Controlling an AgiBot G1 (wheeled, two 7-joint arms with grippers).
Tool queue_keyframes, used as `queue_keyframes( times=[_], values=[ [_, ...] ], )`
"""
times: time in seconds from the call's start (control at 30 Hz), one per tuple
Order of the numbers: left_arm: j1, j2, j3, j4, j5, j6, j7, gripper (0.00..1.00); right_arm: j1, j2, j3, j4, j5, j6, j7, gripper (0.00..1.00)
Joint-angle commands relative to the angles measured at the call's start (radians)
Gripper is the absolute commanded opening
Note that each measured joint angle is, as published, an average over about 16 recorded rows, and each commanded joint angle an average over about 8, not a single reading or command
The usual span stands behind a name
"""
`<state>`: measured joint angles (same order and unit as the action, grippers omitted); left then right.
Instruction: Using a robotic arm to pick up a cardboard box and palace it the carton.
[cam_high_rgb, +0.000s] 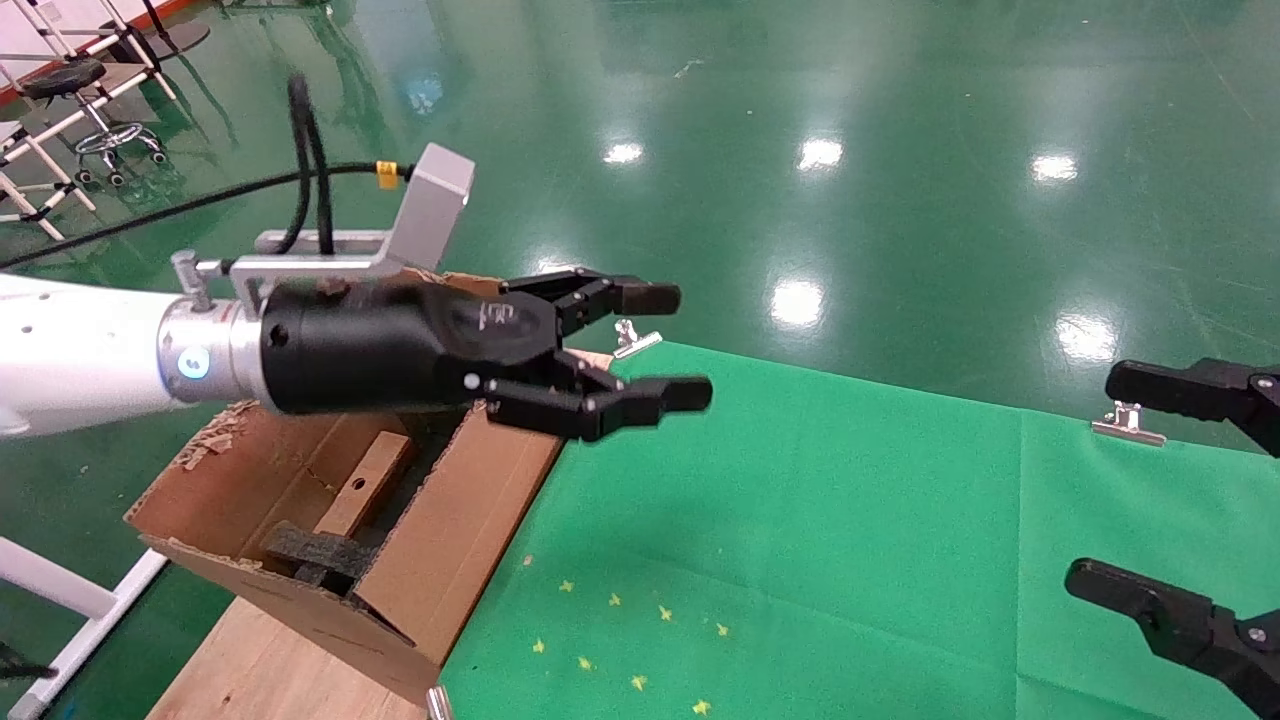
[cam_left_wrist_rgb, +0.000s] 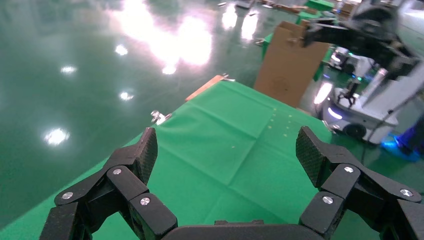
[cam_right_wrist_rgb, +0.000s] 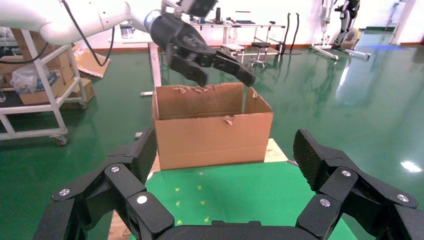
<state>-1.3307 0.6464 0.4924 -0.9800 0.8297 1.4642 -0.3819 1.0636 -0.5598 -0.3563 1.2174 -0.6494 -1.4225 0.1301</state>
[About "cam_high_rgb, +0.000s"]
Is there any green table cloth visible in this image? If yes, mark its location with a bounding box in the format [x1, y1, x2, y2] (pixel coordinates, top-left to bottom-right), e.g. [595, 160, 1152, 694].
[440, 340, 1280, 720]

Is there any small film-wrapped cardboard box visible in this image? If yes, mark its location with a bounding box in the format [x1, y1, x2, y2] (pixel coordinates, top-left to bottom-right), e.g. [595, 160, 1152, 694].
[315, 430, 416, 541]

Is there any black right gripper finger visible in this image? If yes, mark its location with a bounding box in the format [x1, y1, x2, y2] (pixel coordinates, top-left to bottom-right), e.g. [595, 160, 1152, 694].
[1062, 558, 1280, 716]
[1103, 358, 1280, 459]

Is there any black round-base stand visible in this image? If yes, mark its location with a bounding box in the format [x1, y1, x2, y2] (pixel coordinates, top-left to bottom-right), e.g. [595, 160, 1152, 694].
[105, 0, 213, 63]

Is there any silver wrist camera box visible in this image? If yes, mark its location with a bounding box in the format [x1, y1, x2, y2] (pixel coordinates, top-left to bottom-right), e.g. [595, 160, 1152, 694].
[170, 143, 476, 316]

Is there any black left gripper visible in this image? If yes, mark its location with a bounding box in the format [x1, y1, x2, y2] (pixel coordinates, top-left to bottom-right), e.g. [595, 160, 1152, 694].
[260, 268, 714, 443]

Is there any white pipe frame table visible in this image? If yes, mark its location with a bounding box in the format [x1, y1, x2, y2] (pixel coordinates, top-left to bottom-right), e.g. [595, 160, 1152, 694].
[0, 0, 181, 244]

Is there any large open cardboard carton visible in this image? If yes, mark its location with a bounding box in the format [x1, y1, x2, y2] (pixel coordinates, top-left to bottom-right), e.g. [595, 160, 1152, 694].
[125, 270, 616, 706]

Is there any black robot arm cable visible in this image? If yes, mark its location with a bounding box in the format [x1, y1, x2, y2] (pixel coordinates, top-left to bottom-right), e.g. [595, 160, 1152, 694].
[0, 72, 413, 271]

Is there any black seat rolling stool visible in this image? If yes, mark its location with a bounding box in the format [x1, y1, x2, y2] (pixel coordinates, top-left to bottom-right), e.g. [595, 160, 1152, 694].
[20, 58, 169, 189]

